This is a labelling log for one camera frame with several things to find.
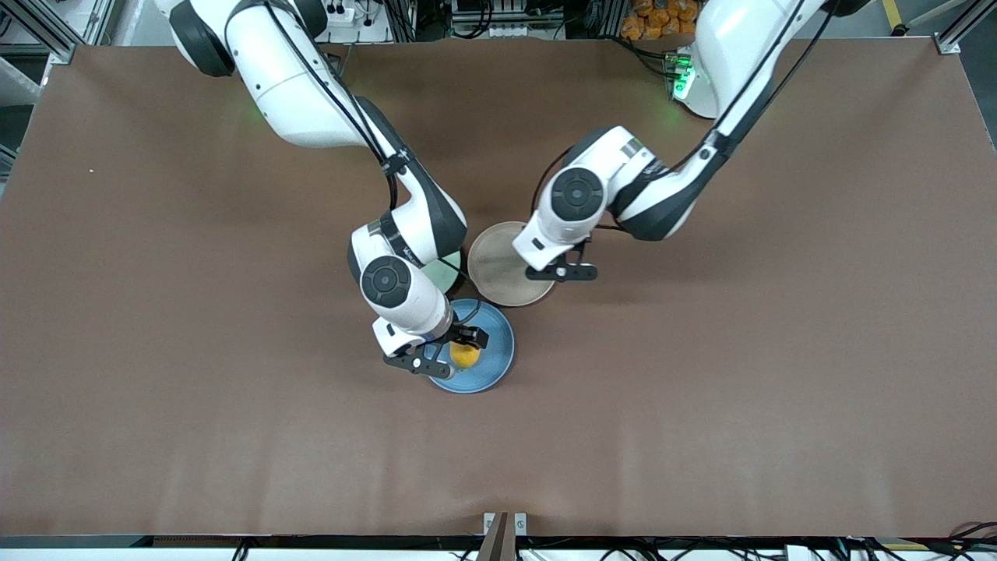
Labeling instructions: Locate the electronics rack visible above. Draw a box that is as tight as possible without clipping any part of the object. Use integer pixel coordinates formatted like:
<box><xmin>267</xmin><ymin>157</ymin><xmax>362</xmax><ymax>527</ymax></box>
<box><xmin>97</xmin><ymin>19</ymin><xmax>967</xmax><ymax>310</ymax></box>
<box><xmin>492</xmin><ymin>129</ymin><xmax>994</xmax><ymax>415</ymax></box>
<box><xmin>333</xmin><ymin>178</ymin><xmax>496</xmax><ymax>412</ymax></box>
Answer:
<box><xmin>452</xmin><ymin>0</ymin><xmax>569</xmax><ymax>38</ymax></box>

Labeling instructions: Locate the white power strip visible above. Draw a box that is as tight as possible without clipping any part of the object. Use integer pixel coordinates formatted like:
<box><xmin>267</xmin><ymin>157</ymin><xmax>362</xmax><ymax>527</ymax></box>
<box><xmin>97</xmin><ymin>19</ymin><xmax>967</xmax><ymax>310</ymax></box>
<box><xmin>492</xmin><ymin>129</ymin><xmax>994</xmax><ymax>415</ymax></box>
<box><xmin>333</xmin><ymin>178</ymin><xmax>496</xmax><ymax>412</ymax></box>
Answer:
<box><xmin>323</xmin><ymin>0</ymin><xmax>390</xmax><ymax>44</ymax></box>

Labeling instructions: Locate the metal corner bracket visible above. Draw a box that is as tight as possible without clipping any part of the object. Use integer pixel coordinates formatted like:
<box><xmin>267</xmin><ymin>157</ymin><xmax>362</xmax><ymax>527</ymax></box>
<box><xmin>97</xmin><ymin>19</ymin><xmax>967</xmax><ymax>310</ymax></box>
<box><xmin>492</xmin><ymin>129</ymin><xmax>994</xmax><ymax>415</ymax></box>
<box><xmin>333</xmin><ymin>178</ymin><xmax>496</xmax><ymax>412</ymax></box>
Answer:
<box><xmin>935</xmin><ymin>0</ymin><xmax>997</xmax><ymax>55</ymax></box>

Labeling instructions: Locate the black cable bundle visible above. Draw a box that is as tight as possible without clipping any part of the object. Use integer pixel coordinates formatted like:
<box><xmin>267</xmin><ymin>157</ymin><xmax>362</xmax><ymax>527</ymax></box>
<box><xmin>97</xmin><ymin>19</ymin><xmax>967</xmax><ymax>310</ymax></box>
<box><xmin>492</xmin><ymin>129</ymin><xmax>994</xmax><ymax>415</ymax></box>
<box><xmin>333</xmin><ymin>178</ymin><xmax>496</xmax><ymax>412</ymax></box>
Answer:
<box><xmin>841</xmin><ymin>520</ymin><xmax>997</xmax><ymax>561</ymax></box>

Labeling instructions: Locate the pile of orange objects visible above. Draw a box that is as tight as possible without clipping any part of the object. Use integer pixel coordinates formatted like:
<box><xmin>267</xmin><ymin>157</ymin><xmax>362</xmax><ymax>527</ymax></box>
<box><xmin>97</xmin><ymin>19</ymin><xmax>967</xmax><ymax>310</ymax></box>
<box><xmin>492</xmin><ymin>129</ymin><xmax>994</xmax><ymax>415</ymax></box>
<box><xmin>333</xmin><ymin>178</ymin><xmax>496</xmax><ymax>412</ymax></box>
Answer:
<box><xmin>621</xmin><ymin>0</ymin><xmax>696</xmax><ymax>41</ymax></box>

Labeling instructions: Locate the aluminium frame profile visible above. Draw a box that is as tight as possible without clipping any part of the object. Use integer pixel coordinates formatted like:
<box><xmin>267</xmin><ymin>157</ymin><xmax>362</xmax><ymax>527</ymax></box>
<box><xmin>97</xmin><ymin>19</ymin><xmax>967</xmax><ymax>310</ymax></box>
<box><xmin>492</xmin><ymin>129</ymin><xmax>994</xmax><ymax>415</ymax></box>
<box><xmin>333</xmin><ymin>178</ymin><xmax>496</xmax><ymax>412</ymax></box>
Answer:
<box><xmin>0</xmin><ymin>0</ymin><xmax>118</xmax><ymax>65</ymax></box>

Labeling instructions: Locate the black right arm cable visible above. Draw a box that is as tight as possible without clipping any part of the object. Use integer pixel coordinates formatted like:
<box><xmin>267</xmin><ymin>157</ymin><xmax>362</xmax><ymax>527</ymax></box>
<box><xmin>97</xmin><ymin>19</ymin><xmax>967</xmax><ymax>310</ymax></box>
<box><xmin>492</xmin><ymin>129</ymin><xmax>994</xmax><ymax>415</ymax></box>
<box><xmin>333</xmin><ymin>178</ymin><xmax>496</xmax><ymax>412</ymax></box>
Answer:
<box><xmin>261</xmin><ymin>0</ymin><xmax>414</xmax><ymax>211</ymax></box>

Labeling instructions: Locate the pale beige round plate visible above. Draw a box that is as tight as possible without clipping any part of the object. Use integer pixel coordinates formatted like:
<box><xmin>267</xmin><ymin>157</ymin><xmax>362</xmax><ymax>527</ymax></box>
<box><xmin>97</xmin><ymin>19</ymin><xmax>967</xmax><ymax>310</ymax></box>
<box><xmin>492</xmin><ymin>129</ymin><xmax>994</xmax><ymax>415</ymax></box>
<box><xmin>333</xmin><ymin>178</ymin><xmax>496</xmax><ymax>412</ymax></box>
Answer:
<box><xmin>467</xmin><ymin>221</ymin><xmax>556</xmax><ymax>308</ymax></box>

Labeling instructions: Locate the metal table edge bracket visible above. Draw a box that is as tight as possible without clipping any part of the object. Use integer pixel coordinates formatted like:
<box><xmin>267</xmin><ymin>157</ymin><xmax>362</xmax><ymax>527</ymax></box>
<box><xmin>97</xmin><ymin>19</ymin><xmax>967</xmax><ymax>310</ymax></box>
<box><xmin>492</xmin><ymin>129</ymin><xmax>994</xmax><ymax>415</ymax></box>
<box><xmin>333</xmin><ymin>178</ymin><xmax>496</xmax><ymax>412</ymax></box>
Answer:
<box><xmin>477</xmin><ymin>512</ymin><xmax>529</xmax><ymax>561</ymax></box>

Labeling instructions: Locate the pale green round plate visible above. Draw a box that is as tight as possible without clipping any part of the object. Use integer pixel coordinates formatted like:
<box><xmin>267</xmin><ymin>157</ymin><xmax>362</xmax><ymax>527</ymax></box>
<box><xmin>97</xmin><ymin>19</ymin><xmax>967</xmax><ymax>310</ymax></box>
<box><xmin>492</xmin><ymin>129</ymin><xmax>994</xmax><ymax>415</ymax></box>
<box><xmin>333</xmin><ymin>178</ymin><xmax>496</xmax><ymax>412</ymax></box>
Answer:
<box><xmin>421</xmin><ymin>251</ymin><xmax>465</xmax><ymax>297</ymax></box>

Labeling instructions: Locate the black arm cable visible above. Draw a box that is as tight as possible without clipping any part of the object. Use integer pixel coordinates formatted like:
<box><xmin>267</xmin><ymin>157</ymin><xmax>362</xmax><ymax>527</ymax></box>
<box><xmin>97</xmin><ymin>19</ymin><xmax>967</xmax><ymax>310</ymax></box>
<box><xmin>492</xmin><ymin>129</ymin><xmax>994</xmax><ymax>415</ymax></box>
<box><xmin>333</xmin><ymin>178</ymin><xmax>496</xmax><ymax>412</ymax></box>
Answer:
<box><xmin>261</xmin><ymin>0</ymin><xmax>414</xmax><ymax>211</ymax></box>
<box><xmin>662</xmin><ymin>0</ymin><xmax>842</xmax><ymax>176</ymax></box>

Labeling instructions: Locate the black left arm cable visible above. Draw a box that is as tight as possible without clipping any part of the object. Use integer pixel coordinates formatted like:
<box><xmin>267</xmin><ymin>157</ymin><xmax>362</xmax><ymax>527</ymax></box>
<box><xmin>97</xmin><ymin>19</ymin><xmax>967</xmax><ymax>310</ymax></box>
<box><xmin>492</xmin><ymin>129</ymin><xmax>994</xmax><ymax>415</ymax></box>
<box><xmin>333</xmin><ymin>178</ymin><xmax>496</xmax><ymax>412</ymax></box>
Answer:
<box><xmin>662</xmin><ymin>0</ymin><xmax>842</xmax><ymax>176</ymax></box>

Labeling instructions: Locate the blue round plate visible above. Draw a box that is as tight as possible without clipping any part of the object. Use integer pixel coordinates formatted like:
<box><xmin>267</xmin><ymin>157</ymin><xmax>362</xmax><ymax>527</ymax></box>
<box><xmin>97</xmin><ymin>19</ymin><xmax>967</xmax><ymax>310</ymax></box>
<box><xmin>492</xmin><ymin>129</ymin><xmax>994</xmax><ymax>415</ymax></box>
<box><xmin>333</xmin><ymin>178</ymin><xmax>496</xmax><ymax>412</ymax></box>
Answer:
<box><xmin>425</xmin><ymin>298</ymin><xmax>516</xmax><ymax>394</ymax></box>

